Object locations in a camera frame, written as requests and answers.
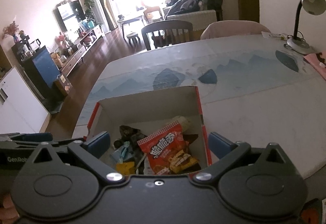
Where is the television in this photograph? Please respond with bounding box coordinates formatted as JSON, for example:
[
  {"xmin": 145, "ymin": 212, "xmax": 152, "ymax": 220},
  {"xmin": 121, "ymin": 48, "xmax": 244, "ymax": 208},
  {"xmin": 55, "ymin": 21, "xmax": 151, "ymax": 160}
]
[{"xmin": 54, "ymin": 0, "xmax": 86, "ymax": 32}]

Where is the yellow snack packet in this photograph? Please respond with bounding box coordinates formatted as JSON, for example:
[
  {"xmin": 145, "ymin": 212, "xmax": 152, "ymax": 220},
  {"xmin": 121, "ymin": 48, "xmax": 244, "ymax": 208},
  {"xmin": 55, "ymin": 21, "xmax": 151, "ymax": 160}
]
[{"xmin": 116, "ymin": 162, "xmax": 135, "ymax": 176}]

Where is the coffee table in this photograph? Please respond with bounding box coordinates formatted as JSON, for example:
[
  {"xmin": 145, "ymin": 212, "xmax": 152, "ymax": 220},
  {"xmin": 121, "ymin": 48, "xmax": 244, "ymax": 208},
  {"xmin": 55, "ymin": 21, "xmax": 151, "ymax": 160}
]
[{"xmin": 118, "ymin": 12, "xmax": 145, "ymax": 38}]

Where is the white cabinet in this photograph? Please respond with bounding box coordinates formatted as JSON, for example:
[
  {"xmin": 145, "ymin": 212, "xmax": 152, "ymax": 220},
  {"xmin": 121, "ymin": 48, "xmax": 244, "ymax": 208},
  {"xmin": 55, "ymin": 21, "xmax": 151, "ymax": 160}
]
[{"xmin": 0, "ymin": 67, "xmax": 51, "ymax": 134}]

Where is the orange Oreo snack bag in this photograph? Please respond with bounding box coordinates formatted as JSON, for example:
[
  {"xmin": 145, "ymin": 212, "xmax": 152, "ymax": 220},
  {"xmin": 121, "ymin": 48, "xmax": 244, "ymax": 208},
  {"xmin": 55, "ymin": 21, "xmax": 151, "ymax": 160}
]
[{"xmin": 183, "ymin": 134, "xmax": 198, "ymax": 147}]

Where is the pink covered chair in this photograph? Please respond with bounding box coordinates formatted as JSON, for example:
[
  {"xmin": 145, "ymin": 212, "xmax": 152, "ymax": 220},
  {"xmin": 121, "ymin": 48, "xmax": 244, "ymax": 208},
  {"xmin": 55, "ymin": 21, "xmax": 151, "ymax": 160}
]
[{"xmin": 200, "ymin": 20, "xmax": 270, "ymax": 40}]

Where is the white cardboard box red trim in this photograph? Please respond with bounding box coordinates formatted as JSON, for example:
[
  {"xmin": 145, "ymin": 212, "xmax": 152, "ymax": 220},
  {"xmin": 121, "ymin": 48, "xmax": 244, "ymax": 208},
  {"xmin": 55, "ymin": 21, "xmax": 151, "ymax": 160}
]
[{"xmin": 87, "ymin": 86, "xmax": 212, "ymax": 168}]

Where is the beige snack pouch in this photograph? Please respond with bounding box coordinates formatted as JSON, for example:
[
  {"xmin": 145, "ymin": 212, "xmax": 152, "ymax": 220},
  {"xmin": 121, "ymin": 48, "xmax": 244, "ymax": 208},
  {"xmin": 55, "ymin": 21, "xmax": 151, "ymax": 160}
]
[{"xmin": 171, "ymin": 116, "xmax": 191, "ymax": 132}]

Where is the small dark brown snack packet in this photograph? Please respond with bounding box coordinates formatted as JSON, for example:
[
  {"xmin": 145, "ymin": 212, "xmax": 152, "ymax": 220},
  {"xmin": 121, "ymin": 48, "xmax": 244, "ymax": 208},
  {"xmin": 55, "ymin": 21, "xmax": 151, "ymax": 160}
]
[{"xmin": 119, "ymin": 125, "xmax": 147, "ymax": 148}]

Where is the blue candy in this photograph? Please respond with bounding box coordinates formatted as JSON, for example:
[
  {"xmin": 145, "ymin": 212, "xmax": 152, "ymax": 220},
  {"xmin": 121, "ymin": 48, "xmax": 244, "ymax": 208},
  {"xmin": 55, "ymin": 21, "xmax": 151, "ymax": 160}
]
[{"xmin": 118, "ymin": 141, "xmax": 130, "ymax": 164}]

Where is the wooden TV cabinet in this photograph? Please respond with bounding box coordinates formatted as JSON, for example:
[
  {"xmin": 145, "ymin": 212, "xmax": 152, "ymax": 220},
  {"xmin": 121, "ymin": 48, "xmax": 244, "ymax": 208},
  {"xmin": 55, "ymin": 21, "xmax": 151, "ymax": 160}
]
[{"xmin": 58, "ymin": 23, "xmax": 105, "ymax": 78}]

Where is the dark wooden dining chair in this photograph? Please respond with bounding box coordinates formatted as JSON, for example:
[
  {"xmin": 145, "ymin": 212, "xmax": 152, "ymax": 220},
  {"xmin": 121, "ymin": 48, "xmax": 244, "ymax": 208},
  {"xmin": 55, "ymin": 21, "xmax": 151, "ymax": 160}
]
[{"xmin": 141, "ymin": 20, "xmax": 193, "ymax": 51}]

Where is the beige sofa with clothes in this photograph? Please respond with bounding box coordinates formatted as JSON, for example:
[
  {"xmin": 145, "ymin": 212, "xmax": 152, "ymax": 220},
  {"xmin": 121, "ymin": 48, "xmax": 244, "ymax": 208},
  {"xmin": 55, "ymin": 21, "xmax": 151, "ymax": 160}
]
[{"xmin": 164, "ymin": 0, "xmax": 223, "ymax": 31}]

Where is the blue fronted dark cabinet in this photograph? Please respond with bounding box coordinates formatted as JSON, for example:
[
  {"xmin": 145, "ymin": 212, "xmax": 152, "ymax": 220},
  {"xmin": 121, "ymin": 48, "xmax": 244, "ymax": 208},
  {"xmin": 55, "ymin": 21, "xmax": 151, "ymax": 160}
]
[{"xmin": 12, "ymin": 40, "xmax": 64, "ymax": 102}]

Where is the white air conditioner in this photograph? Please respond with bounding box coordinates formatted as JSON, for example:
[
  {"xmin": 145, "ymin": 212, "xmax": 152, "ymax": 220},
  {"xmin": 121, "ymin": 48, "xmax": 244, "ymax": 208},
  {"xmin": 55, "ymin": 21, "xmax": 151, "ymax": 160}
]
[{"xmin": 84, "ymin": 0, "xmax": 110, "ymax": 34}]

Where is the red lion snack bag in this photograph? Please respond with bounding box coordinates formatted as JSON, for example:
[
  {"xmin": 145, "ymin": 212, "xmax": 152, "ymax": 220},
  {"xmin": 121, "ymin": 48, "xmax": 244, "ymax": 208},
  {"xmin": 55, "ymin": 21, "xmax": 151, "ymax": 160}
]
[{"xmin": 138, "ymin": 122, "xmax": 200, "ymax": 175}]

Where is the pink cloth on table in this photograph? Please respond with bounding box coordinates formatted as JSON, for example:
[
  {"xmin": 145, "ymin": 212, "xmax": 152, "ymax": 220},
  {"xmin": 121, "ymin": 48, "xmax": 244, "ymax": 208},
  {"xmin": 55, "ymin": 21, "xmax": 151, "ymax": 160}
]
[{"xmin": 303, "ymin": 52, "xmax": 326, "ymax": 80}]

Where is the silver desk lamp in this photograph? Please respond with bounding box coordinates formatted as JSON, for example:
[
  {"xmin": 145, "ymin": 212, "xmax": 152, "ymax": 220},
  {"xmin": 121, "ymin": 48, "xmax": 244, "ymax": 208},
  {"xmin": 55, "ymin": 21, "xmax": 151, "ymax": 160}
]
[{"xmin": 287, "ymin": 0, "xmax": 325, "ymax": 55}]

